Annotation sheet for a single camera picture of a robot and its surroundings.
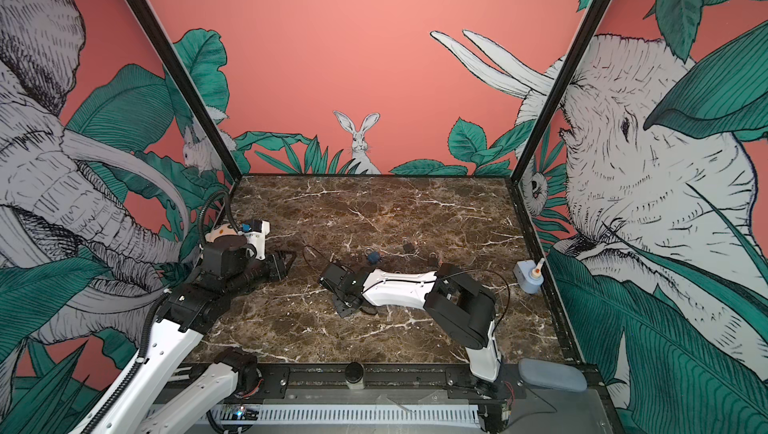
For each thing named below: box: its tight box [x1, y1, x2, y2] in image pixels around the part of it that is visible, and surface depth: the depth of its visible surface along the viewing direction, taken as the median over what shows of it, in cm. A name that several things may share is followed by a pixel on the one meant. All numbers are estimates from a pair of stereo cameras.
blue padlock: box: [367, 251, 381, 265], surface depth 100 cm
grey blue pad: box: [518, 358, 588, 392], surface depth 76 cm
